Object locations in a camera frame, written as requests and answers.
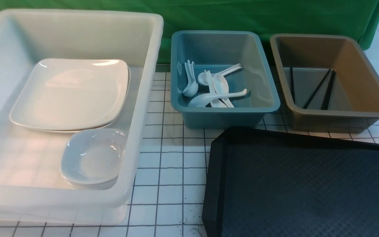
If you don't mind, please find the white soup spoon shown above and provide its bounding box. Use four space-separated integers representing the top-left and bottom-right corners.
188 89 248 107

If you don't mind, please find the green cloth backdrop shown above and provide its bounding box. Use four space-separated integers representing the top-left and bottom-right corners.
0 0 379 64

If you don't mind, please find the white rice plate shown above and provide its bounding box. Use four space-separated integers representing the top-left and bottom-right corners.
9 58 131 131

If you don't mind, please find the small white bowl in bin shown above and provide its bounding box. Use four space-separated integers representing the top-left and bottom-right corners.
65 177 118 190

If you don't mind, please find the black chopstick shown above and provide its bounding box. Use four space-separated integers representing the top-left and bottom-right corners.
321 69 336 110
303 69 332 109
289 66 296 105

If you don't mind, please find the black serving tray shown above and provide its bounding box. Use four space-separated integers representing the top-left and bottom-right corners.
201 127 379 237

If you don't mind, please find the large white plastic bin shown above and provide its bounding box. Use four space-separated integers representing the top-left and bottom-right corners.
0 9 164 225

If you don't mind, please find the blue plastic bin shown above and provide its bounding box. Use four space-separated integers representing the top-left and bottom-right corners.
170 30 280 129

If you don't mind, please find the brown plastic bin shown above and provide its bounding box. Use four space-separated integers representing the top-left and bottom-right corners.
270 34 379 133

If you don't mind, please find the small white bowl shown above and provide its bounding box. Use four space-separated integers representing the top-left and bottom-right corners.
59 128 128 186
65 177 118 190

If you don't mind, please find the white spoon long handle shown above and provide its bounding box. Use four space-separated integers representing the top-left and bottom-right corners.
197 64 243 87

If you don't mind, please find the white spoon centre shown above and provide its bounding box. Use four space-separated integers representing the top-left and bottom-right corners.
204 70 234 108

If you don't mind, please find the white spoon left pair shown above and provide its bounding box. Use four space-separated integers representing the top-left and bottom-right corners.
182 60 199 97

